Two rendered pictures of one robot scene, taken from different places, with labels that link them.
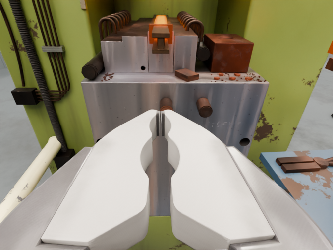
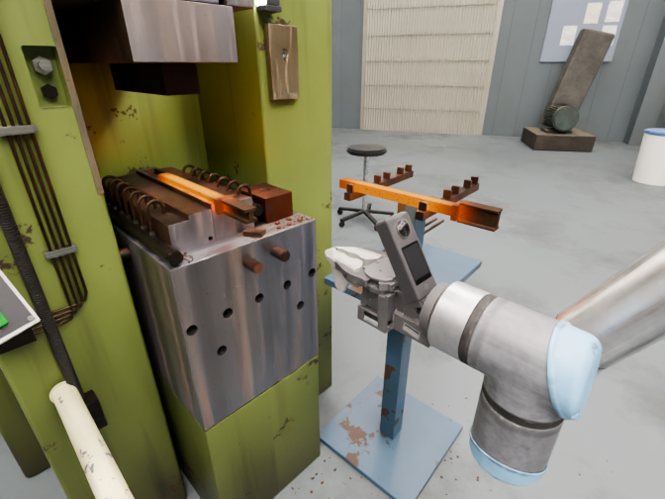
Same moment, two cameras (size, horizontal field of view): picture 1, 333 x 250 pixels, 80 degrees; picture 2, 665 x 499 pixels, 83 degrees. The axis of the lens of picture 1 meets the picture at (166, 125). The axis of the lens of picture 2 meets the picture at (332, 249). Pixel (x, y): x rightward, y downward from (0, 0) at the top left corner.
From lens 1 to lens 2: 0.52 m
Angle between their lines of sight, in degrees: 38
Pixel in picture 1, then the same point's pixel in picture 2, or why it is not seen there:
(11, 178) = not seen: outside the picture
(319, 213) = not seen: hidden behind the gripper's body
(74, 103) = (91, 317)
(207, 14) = (196, 154)
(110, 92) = (199, 269)
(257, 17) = (274, 163)
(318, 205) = not seen: hidden behind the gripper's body
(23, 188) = (100, 445)
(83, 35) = (100, 223)
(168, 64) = (233, 227)
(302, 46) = (312, 178)
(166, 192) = (260, 359)
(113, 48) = (181, 229)
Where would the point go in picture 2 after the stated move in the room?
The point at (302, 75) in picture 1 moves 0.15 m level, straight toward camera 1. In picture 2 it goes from (321, 201) to (327, 217)
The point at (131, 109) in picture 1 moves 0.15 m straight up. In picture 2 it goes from (219, 280) to (209, 214)
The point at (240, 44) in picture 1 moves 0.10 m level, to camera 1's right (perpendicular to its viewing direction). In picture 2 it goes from (282, 195) to (313, 187)
